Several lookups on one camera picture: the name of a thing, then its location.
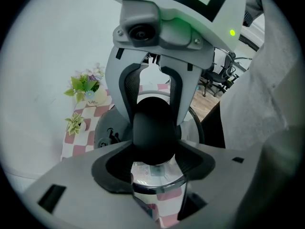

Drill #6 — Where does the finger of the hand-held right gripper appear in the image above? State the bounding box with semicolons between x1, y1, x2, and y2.
105;47;148;126

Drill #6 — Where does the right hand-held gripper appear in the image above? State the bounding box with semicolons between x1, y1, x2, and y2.
111;0;246;126

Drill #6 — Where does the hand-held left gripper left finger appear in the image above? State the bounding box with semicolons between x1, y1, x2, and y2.
22;139;163;229

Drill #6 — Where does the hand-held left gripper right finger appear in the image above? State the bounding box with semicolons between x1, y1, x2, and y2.
175;139;266;229

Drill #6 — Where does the black cooker lid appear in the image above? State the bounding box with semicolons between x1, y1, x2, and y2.
94;89;205;197

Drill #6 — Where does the black office chair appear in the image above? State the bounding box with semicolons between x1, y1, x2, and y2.
199;51;241;98

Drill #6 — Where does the potted plant with pale flowers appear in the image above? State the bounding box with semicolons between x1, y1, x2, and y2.
63;62;108;107

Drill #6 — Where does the pink white checkered tablecloth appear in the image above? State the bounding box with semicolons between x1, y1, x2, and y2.
60;83;185;228

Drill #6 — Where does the small variegated potted plant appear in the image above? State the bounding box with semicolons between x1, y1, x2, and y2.
64;112;88;136

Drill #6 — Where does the person's grey sweatshirt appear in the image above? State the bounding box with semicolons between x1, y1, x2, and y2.
182;0;301;200

